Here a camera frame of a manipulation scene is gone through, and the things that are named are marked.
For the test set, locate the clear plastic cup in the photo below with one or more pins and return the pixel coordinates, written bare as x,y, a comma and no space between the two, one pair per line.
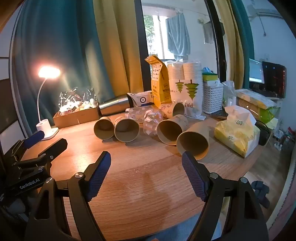
150,118

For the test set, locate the green plastic bag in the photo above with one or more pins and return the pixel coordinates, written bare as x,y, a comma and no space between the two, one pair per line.
268,117

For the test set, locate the brown paper cup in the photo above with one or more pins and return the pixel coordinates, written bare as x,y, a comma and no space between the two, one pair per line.
192,141
170,132
104,129
126,131
177,110

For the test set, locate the hanging grey cloth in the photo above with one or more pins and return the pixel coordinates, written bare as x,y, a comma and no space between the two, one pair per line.
208,33

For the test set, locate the clear plastic bag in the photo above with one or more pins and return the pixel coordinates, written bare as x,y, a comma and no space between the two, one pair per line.
229,95

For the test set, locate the white desk lamp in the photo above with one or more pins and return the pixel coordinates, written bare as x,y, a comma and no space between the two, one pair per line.
47,128

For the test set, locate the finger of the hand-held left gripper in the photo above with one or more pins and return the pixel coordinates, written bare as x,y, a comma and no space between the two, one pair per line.
54,147
33,139

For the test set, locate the black window frame post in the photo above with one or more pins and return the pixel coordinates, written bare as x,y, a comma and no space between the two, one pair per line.
142,46
216,34

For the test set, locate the black pouch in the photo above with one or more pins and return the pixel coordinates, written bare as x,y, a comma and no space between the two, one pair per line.
262,134

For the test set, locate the bag of white paper cups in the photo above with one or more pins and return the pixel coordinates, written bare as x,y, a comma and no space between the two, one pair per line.
187,92

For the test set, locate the yellow tissue pack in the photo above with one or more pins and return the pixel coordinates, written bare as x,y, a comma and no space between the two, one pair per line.
233,136

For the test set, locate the steel thermos bottle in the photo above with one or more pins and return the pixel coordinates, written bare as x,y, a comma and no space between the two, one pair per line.
113,104

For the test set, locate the dark blue slipper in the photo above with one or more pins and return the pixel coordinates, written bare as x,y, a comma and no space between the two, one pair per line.
257,185
264,198

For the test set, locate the woven basket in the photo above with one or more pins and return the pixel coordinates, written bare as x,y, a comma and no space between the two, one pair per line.
246,105

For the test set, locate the clear wrapped snack pile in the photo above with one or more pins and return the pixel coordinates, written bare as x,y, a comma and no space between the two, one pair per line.
76,104

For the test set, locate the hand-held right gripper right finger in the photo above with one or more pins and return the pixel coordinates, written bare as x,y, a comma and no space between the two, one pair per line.
193,176

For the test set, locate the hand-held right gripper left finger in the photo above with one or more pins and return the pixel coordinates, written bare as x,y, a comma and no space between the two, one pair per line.
99,176

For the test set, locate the small white carton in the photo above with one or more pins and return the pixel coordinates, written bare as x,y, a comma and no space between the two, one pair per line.
141,99

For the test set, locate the yellow curtain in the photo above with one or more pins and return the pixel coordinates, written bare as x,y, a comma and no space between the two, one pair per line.
120,46
229,34

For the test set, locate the teal curtain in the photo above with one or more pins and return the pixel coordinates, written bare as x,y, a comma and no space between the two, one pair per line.
242,34
64,51

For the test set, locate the yellow green packet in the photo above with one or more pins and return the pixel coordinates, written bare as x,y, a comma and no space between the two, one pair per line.
259,97

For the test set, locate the white plastic basket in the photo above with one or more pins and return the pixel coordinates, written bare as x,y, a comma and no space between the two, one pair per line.
211,97

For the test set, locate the cardboard box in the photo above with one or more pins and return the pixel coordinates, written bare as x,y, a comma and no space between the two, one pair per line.
76,118

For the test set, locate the black computer case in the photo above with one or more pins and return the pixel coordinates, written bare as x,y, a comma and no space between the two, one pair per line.
274,80

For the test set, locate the yellow green sponge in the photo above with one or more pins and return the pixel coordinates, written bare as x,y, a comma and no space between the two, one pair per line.
210,76

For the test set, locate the yellow paper bag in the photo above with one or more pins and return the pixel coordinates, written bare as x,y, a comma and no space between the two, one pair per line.
159,88

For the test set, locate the computer monitor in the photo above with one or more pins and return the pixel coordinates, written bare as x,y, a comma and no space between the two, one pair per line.
256,71

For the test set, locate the hanging blue towel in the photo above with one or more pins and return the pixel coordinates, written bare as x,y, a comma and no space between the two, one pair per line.
178,37

